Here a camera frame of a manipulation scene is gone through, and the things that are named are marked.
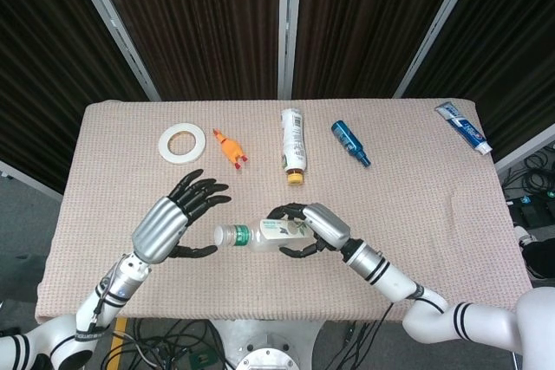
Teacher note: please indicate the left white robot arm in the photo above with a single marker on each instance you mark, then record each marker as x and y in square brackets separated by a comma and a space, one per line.
[117, 285]

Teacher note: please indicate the beige woven tablecloth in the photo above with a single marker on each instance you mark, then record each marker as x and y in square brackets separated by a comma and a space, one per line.
[412, 214]

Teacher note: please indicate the yellow rubber chicken toy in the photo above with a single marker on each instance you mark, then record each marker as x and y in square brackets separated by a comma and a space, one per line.
[231, 148]

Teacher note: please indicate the white tape roll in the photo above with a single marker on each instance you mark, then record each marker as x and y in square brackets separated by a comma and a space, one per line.
[165, 147]

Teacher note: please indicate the blue and white toothpaste tube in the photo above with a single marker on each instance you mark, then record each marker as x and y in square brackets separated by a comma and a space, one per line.
[461, 127]

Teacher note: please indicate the white screen frame post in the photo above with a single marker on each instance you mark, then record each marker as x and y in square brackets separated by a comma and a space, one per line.
[289, 27]
[433, 32]
[117, 32]
[526, 151]
[30, 179]

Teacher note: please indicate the transparent bottle with green label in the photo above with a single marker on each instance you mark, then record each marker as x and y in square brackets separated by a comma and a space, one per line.
[260, 240]

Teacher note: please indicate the dark brown screen panel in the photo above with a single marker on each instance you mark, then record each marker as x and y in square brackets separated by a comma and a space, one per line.
[511, 40]
[195, 19]
[43, 62]
[368, 19]

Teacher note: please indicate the black rounded object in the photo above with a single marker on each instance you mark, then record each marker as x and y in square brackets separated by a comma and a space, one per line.
[539, 259]

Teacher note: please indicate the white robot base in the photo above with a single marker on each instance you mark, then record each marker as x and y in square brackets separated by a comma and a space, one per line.
[264, 357]

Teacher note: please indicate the blue spray bottle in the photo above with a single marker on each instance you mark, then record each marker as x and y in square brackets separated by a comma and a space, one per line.
[347, 138]

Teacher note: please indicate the white bottle with yellow cap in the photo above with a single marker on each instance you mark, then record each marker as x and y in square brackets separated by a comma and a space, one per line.
[292, 140]

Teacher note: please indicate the right silver and black robot hand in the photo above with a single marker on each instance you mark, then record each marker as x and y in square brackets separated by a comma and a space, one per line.
[327, 225]

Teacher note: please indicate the translucent white bottle cap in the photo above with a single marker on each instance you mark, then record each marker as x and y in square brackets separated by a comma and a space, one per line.
[223, 235]

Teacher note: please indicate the left silver and black robot hand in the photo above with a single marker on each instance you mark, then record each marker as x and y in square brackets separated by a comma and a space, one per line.
[158, 231]

